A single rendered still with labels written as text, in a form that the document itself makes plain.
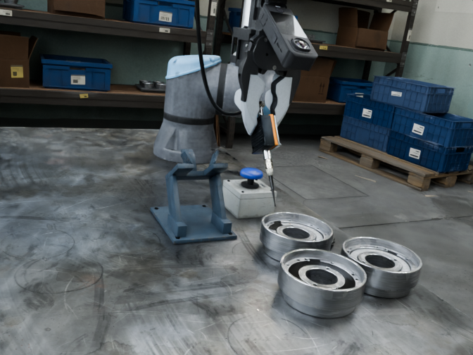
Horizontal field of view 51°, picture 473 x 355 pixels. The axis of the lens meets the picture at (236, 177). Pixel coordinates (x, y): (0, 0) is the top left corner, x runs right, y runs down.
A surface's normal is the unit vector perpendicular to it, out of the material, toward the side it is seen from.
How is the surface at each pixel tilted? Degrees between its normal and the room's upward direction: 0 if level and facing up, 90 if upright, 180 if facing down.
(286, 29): 31
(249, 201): 90
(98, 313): 0
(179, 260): 0
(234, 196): 90
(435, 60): 90
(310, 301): 90
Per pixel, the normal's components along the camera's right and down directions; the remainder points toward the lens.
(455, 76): -0.90, 0.03
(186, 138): 0.05, 0.00
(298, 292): -0.62, 0.17
